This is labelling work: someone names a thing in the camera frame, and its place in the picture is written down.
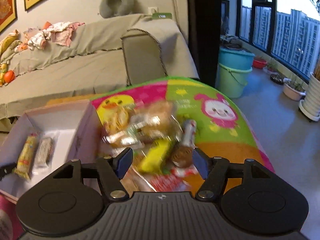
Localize brown swirl lollipop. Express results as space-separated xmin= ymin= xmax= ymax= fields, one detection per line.
xmin=170 ymin=120 xmax=197 ymax=168

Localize yellow snack stick packet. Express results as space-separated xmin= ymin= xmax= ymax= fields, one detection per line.
xmin=137 ymin=139 xmax=174 ymax=174

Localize bread bun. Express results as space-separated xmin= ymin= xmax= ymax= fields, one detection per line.
xmin=130 ymin=100 xmax=183 ymax=142

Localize clear biscuit packet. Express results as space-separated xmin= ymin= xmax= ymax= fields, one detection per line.
xmin=34 ymin=137 xmax=54 ymax=168

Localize pink cardboard gift box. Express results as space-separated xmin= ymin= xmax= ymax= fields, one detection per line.
xmin=1 ymin=100 xmax=101 ymax=203

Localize rice cracker bar packet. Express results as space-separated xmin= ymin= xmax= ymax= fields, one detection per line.
xmin=13 ymin=132 xmax=39 ymax=180

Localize round pastry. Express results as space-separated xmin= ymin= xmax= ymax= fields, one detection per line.
xmin=102 ymin=106 xmax=138 ymax=148

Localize colourful cartoon play mat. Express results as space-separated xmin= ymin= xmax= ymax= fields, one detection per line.
xmin=1 ymin=78 xmax=273 ymax=239

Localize green plastic bucket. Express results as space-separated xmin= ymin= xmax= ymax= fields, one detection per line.
xmin=215 ymin=64 xmax=252 ymax=99

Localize white plant pot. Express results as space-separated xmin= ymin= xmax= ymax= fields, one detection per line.
xmin=283 ymin=83 xmax=306 ymax=101

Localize white ribbed planter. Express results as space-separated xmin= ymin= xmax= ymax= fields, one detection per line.
xmin=299 ymin=73 xmax=320 ymax=122

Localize teal plastic bucket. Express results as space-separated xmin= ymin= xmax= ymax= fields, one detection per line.
xmin=219 ymin=47 xmax=255 ymax=70

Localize red plastic basin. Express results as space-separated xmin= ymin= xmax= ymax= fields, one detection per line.
xmin=252 ymin=57 xmax=267 ymax=69

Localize beige covered sofa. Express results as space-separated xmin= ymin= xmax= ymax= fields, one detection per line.
xmin=1 ymin=14 xmax=199 ymax=132

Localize orange toy ball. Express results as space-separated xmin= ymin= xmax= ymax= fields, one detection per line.
xmin=3 ymin=70 xmax=15 ymax=83

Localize pile of baby clothes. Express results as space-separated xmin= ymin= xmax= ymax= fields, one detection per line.
xmin=14 ymin=22 xmax=85 ymax=53

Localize green label sign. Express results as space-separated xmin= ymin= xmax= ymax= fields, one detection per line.
xmin=152 ymin=12 xmax=172 ymax=20

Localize yellow plush toys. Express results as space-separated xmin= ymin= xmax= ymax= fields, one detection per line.
xmin=0 ymin=29 xmax=21 ymax=87

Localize grey neck pillow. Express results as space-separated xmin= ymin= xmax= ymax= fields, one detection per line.
xmin=99 ymin=0 xmax=135 ymax=18

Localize red framed picture left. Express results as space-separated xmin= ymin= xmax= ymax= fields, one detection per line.
xmin=0 ymin=0 xmax=17 ymax=33

